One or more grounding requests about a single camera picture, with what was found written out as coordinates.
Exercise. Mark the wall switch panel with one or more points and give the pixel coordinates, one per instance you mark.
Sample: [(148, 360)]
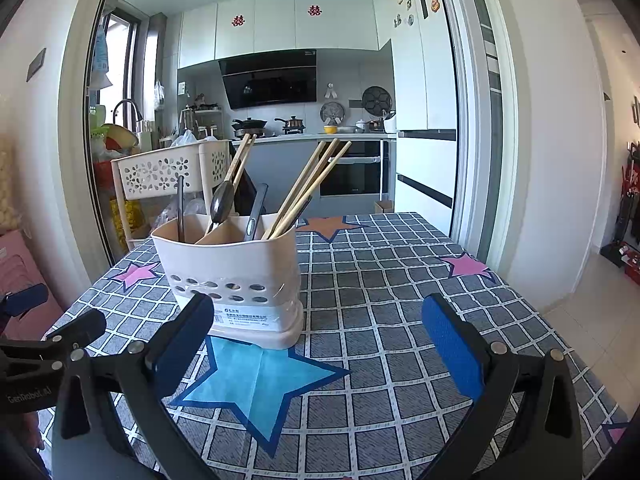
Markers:
[(36, 65)]

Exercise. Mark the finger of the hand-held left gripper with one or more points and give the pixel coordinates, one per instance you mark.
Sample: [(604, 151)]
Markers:
[(27, 299), (82, 325)]

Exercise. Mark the gold foil packet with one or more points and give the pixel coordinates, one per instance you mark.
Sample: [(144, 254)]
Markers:
[(127, 222)]

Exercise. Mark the black built-in oven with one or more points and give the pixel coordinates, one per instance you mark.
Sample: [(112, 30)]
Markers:
[(350, 170)]

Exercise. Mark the grey checked tablecloth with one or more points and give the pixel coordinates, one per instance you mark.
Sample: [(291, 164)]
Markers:
[(380, 310)]

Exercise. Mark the brown star sticker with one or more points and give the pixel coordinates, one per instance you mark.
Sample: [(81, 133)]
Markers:
[(327, 227)]

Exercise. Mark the white refrigerator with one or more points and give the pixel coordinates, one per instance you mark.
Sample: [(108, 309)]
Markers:
[(425, 85)]

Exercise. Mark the round hanging strainer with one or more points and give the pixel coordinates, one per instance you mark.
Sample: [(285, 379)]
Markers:
[(332, 112)]

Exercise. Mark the grey kitchen counter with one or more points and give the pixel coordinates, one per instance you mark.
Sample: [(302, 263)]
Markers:
[(280, 160)]

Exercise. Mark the white upper cabinets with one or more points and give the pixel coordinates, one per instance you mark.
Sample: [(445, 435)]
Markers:
[(275, 25)]

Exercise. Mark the cream plastic utensil holder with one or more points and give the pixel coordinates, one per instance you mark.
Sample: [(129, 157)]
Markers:
[(240, 265)]

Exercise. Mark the cooking pot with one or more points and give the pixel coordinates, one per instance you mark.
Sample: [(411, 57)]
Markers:
[(291, 124)]

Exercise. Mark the blue star sticker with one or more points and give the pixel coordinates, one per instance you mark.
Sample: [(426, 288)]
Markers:
[(260, 385)]

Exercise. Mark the red paper decoration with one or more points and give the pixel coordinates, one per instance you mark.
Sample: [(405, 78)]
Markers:
[(238, 20), (315, 10)]

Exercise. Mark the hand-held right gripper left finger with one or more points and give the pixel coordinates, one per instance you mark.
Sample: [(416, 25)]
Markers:
[(185, 345)]

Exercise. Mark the blue-patterned wooden chopstick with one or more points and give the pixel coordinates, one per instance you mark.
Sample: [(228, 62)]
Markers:
[(237, 155)]

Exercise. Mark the black spoon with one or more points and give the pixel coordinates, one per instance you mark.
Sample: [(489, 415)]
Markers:
[(256, 210), (222, 205)]

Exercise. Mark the small cardboard box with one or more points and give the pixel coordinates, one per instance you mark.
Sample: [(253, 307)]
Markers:
[(385, 206)]

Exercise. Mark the pink star sticker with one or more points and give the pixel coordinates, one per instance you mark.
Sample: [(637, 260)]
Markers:
[(465, 266), (134, 275)]

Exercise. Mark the clear plastic bag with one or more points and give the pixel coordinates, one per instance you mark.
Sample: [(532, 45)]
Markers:
[(192, 210)]

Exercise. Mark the kitchen faucet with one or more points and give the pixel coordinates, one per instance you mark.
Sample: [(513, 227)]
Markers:
[(127, 105)]

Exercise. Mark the black range hood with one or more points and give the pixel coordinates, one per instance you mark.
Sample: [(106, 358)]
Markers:
[(270, 80)]

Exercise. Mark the round hanging pan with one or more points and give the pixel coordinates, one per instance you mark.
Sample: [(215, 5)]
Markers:
[(376, 101)]

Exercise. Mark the yellow bowl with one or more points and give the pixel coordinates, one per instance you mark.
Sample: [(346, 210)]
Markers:
[(330, 129)]

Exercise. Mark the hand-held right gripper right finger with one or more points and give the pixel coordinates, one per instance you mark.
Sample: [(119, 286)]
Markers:
[(450, 350)]

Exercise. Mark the pink plastic stool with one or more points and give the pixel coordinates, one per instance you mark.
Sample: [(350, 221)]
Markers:
[(25, 270)]

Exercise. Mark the cream perforated storage cart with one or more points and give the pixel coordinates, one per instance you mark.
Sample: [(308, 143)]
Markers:
[(165, 170)]

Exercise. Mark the black wok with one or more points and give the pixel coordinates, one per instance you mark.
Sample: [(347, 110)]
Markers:
[(250, 123)]

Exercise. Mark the red basin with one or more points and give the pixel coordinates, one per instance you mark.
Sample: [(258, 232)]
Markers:
[(104, 174)]

